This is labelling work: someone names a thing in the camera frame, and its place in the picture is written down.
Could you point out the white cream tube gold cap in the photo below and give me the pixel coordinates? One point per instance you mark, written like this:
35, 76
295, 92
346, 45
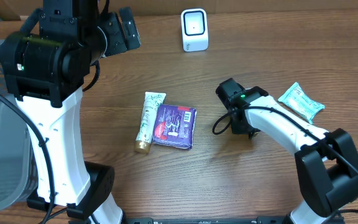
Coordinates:
152, 101

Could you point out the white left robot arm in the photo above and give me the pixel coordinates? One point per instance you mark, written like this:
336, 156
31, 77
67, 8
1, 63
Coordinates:
44, 66

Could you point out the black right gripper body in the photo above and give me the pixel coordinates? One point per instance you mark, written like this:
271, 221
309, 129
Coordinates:
242, 127

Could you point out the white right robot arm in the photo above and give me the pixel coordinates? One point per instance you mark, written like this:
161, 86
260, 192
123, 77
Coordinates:
326, 162

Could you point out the purple pad package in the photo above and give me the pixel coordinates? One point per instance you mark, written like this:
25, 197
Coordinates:
175, 126

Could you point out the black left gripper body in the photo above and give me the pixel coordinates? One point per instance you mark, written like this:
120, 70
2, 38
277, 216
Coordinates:
114, 45

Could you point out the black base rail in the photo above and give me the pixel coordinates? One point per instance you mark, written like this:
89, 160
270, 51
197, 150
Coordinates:
258, 220

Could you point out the white barcode scanner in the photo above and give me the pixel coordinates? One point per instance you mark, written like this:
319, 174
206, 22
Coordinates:
194, 29

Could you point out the grey plastic basket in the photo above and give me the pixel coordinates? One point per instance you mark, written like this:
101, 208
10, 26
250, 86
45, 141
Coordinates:
18, 172

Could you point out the teal wet wipes pack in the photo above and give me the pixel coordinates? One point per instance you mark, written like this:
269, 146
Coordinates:
299, 102

